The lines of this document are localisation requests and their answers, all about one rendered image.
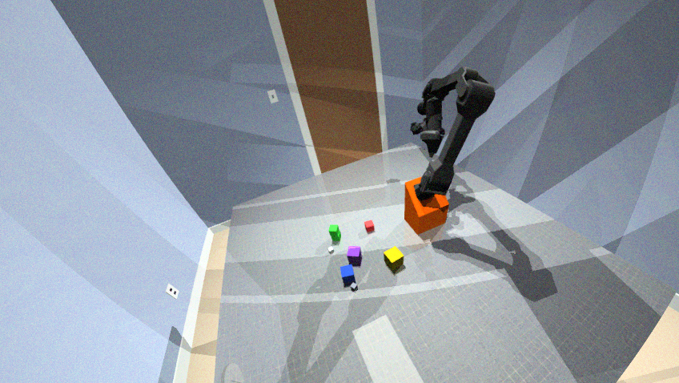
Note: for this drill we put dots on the blue block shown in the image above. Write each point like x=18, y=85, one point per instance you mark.
x=347, y=273

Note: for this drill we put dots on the purple cube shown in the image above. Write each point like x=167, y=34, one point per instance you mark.
x=354, y=254

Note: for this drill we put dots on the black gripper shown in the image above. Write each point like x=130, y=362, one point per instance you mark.
x=432, y=135

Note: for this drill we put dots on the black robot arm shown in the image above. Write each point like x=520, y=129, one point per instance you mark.
x=475, y=95

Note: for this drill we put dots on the yellow block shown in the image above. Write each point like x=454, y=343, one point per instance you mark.
x=393, y=257

